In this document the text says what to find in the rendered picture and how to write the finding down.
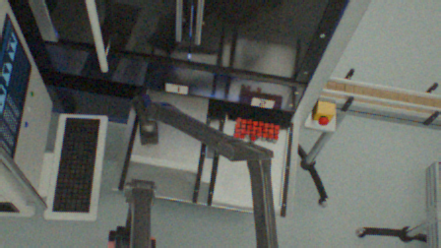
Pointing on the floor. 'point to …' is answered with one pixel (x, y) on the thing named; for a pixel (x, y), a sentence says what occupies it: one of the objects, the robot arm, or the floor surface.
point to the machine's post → (351, 14)
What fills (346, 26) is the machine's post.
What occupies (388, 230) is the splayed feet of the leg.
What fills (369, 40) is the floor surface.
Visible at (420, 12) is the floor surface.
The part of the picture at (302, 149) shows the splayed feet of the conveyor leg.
